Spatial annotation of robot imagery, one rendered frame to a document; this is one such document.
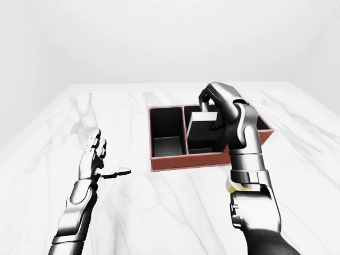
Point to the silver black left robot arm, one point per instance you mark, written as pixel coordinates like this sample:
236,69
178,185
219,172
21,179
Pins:
74,212

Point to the red-brown desk caddy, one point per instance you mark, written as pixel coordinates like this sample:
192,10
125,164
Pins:
170,159

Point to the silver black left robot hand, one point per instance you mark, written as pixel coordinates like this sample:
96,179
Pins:
89,164

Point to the black book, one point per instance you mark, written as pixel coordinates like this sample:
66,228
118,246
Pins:
203,127

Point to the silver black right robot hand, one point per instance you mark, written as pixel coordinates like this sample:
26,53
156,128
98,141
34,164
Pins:
221,94

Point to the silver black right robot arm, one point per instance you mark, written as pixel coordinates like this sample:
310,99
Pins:
249,172

